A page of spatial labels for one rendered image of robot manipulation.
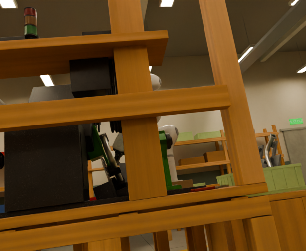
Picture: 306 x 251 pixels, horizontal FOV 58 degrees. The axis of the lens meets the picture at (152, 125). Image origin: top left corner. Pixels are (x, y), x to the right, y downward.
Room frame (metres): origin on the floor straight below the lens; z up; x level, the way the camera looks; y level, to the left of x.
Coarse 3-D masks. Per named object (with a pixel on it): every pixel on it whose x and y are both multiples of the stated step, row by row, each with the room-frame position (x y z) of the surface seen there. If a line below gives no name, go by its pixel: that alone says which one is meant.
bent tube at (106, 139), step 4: (100, 136) 1.36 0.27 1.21; (104, 136) 1.37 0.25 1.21; (104, 140) 1.34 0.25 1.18; (108, 140) 1.40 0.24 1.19; (104, 144) 1.32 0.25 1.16; (108, 144) 1.32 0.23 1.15; (104, 148) 1.31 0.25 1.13; (108, 148) 1.31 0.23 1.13; (108, 152) 1.30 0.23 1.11; (108, 156) 1.30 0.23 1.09; (112, 156) 1.31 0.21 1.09; (108, 160) 1.32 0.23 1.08; (112, 160) 1.31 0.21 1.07; (112, 164) 1.32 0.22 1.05; (116, 164) 1.34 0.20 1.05; (112, 168) 1.34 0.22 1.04; (116, 176) 1.39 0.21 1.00; (120, 176) 1.40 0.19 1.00; (120, 180) 1.41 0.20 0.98
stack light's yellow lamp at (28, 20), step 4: (28, 16) 1.00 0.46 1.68; (32, 16) 1.01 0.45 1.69; (24, 20) 1.01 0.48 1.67; (28, 20) 1.00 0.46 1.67; (32, 20) 1.01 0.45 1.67; (36, 20) 1.03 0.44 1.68; (24, 24) 1.01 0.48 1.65; (28, 24) 1.00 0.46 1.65; (32, 24) 1.01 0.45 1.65; (36, 24) 1.03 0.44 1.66
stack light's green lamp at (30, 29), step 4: (24, 28) 1.01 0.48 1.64; (28, 28) 1.00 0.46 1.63; (32, 28) 1.01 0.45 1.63; (36, 28) 1.03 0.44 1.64; (24, 32) 1.01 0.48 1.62; (28, 32) 1.00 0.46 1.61; (32, 32) 1.01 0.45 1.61; (36, 32) 1.03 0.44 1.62; (24, 36) 1.02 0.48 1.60; (28, 36) 1.02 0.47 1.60; (32, 36) 1.02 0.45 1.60; (36, 36) 1.03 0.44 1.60
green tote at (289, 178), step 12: (264, 168) 1.85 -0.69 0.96; (276, 168) 1.85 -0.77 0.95; (288, 168) 1.86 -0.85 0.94; (300, 168) 1.87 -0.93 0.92; (228, 180) 2.13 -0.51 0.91; (276, 180) 1.86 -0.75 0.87; (288, 180) 1.86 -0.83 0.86; (300, 180) 1.87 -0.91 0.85; (264, 192) 1.85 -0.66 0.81; (276, 192) 1.86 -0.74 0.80
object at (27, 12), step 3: (24, 9) 1.02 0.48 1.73; (27, 9) 1.00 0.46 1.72; (30, 9) 1.01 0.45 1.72; (33, 9) 1.02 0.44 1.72; (24, 12) 1.01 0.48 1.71; (27, 12) 1.00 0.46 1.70; (30, 12) 1.01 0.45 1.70; (33, 12) 1.01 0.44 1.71; (24, 15) 1.01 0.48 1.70; (27, 15) 1.00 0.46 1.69; (30, 15) 1.01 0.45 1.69; (33, 15) 1.02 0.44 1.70; (36, 15) 1.03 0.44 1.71; (36, 18) 1.03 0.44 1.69
